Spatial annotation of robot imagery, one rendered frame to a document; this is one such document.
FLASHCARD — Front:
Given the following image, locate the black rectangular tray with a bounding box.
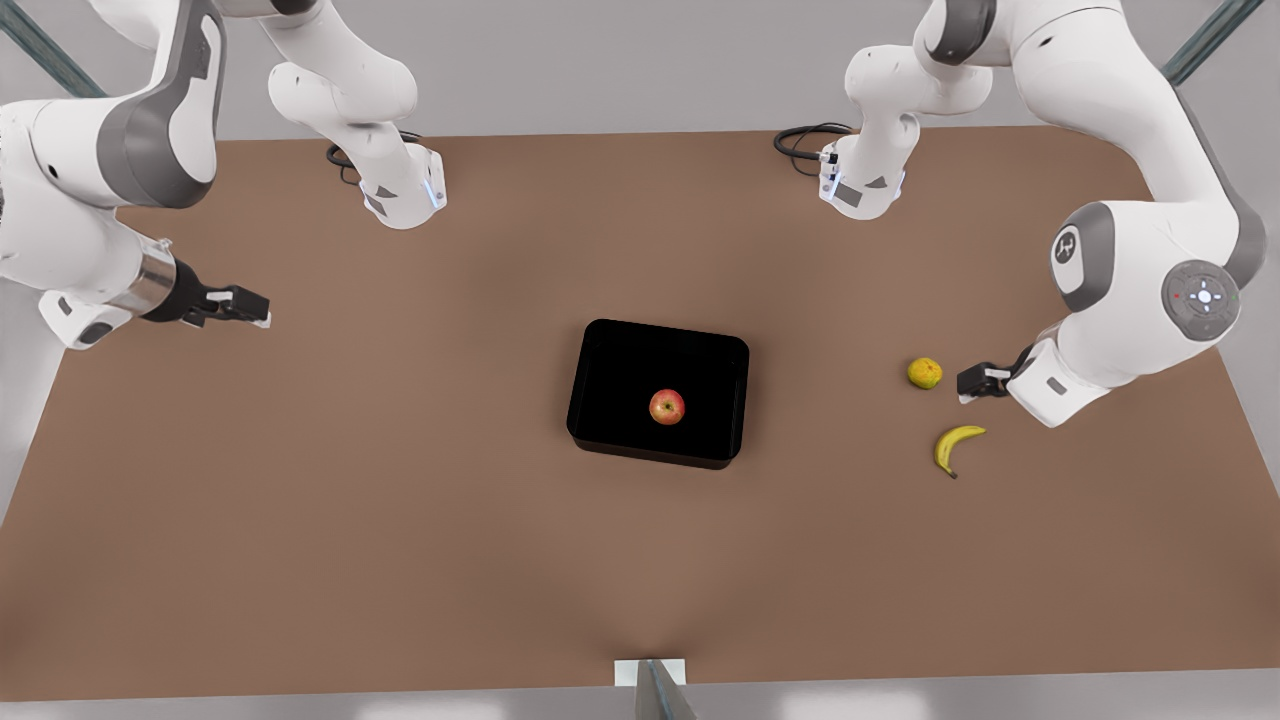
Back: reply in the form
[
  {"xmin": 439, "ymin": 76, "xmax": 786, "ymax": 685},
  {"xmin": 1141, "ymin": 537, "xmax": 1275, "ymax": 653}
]
[{"xmin": 566, "ymin": 319, "xmax": 751, "ymax": 471}]

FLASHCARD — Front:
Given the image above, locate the yellow banana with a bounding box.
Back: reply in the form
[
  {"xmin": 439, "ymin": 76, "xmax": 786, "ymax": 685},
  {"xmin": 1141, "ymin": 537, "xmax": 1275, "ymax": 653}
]
[{"xmin": 934, "ymin": 425, "xmax": 988, "ymax": 480}]

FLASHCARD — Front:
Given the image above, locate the silver frame post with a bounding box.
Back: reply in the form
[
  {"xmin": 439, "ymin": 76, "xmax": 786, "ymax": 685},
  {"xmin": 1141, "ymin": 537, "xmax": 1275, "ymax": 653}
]
[
  {"xmin": 1160, "ymin": 0, "xmax": 1267, "ymax": 87},
  {"xmin": 614, "ymin": 658, "xmax": 698, "ymax": 720},
  {"xmin": 0, "ymin": 0, "xmax": 109, "ymax": 100}
]

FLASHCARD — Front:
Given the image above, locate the black cable loop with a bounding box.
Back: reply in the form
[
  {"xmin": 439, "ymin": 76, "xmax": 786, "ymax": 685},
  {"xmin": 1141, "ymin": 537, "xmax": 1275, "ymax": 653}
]
[
  {"xmin": 773, "ymin": 123, "xmax": 854, "ymax": 178},
  {"xmin": 326, "ymin": 131, "xmax": 425, "ymax": 187}
]

